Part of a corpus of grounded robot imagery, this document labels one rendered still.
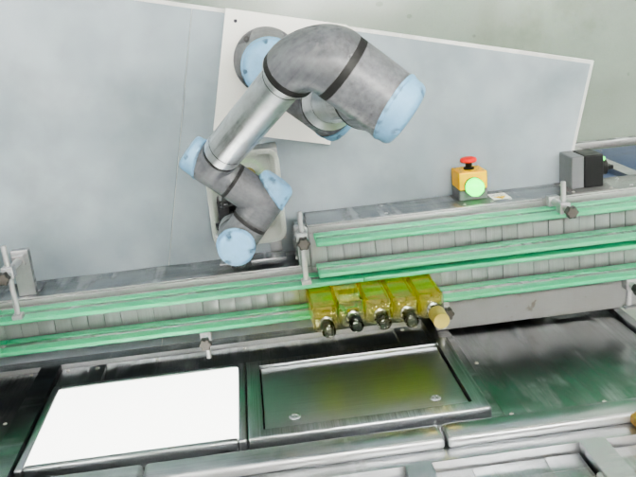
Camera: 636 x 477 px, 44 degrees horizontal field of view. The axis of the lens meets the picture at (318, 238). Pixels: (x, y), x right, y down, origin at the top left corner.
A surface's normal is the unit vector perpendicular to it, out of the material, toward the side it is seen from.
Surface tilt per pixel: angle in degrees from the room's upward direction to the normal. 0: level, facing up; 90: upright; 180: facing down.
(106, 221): 0
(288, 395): 90
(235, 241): 0
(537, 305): 0
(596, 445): 90
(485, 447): 90
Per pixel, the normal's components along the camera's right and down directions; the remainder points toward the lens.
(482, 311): 0.10, 0.28
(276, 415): -0.09, -0.95
